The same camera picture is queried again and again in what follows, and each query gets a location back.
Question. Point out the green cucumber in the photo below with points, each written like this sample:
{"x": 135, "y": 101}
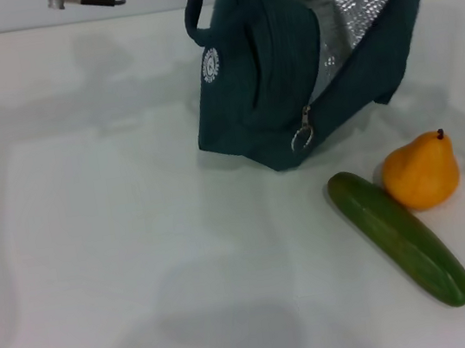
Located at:
{"x": 400, "y": 241}

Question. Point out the dark teal lunch bag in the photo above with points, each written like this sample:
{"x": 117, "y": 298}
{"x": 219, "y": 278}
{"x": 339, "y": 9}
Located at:
{"x": 264, "y": 90}

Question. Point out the yellow orange pear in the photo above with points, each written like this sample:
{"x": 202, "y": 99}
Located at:
{"x": 423, "y": 176}

